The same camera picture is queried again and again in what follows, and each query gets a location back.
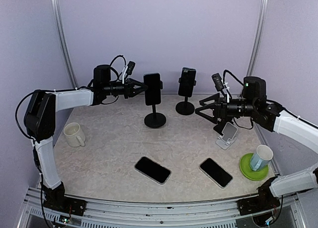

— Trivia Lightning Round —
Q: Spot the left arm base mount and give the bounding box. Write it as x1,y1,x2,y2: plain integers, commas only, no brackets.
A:
43,197,87,217

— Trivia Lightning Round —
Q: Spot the white mug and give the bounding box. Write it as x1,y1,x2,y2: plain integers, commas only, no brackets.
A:
63,122,86,148

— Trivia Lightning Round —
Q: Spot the black round-base phone stand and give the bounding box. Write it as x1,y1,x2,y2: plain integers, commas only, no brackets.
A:
175,77,197,116

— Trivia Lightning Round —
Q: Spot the aluminium frame post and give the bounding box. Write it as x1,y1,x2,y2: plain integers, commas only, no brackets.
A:
246,0,269,76
51,0,79,88

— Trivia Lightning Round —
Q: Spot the right aluminium frame post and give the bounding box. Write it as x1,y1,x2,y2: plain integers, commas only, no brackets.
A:
246,0,269,76

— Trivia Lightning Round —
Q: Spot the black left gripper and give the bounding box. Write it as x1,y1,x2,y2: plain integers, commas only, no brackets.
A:
103,77,148,98

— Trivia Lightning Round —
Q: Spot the aluminium front rail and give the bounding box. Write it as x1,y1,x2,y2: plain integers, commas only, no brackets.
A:
14,187,309,228

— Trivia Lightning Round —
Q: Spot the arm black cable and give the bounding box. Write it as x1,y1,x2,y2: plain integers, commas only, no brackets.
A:
223,69,318,129
15,54,127,139

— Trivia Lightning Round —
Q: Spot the left aluminium frame post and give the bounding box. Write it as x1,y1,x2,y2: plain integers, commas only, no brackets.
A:
51,0,79,88

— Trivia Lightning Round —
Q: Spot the blue-edged black phone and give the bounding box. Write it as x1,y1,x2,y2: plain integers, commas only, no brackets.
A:
178,67,196,97

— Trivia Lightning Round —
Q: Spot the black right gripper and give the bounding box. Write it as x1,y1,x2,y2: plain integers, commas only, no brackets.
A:
196,92,257,124

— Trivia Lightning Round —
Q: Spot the light blue cup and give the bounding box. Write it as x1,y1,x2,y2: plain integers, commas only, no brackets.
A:
249,145,273,171

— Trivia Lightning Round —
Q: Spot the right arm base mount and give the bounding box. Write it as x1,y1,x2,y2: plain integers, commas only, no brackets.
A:
237,195,280,216

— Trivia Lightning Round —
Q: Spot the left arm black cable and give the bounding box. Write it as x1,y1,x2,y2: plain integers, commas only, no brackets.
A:
15,54,127,139

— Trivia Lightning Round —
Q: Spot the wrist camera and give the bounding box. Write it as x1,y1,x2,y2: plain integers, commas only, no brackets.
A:
211,73,231,103
121,61,136,84

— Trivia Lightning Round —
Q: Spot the silver folding phone stand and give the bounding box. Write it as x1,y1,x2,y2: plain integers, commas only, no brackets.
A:
216,122,238,150

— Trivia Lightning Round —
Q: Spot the black folding phone stand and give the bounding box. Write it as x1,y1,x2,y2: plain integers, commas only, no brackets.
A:
213,123,226,136

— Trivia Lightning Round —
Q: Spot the white-edged black phone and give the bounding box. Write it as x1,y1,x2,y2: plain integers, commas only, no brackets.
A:
199,158,233,189

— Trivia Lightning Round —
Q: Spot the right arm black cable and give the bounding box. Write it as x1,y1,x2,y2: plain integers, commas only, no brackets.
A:
223,69,318,129

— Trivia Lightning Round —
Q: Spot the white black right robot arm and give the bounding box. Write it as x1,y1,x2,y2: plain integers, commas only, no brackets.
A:
195,74,318,210

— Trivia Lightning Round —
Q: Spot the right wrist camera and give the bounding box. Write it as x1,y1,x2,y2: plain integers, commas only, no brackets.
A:
211,73,231,103

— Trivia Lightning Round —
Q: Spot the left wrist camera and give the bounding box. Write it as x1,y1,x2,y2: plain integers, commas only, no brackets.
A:
121,61,136,84

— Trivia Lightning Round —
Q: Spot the clear-case black phone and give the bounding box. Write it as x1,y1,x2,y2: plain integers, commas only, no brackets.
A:
135,156,171,184

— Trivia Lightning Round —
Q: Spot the teal-edged black phone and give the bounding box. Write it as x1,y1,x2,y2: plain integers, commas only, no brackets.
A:
144,73,161,106

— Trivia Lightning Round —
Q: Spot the green plate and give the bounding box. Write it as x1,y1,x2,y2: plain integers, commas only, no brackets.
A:
239,153,269,181

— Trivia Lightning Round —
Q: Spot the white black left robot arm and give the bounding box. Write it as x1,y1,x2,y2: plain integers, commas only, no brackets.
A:
24,62,148,190

